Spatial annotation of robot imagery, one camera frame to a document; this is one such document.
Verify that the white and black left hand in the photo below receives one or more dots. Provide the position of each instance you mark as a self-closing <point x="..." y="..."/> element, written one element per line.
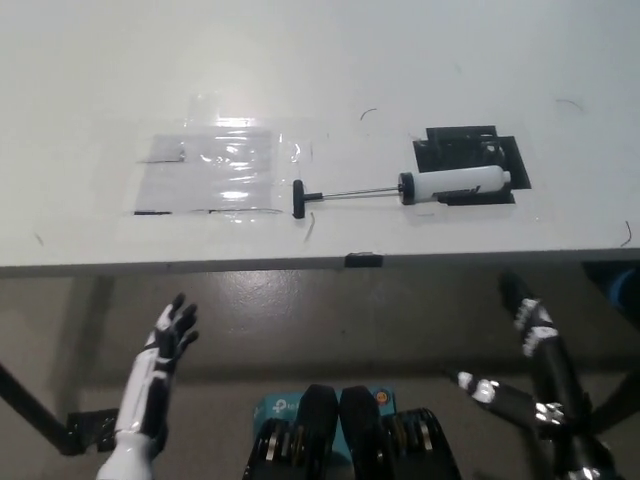
<point x="150" y="370"/>

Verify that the black and white right hand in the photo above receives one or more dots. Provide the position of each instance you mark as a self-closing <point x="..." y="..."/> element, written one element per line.
<point x="560" y="370"/>

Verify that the small white air pump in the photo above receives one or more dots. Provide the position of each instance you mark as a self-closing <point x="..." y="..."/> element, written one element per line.
<point x="450" y="186"/>

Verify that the black diagonal table leg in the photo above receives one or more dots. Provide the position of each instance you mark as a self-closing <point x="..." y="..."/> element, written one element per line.
<point x="35" y="405"/>
<point x="622" y="385"/>

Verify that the blue round object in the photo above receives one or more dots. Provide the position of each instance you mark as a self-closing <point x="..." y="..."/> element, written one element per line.
<point x="629" y="290"/>

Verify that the teal cardboard box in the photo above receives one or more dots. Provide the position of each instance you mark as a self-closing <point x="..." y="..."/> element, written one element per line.
<point x="280" y="405"/>

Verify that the clear plastic sheet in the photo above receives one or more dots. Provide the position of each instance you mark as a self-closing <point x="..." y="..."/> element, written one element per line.
<point x="200" y="180"/>

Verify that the small black edge clip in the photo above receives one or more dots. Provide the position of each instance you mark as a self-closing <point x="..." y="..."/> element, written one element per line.
<point x="364" y="259"/>

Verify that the black tape square patch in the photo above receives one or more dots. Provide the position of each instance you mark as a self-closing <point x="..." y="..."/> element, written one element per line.
<point x="450" y="150"/>

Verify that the clear plastic film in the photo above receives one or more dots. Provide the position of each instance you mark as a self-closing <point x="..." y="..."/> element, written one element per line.
<point x="292" y="150"/>

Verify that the black floor bracket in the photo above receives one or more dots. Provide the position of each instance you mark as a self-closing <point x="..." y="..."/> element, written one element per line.
<point x="92" y="427"/>

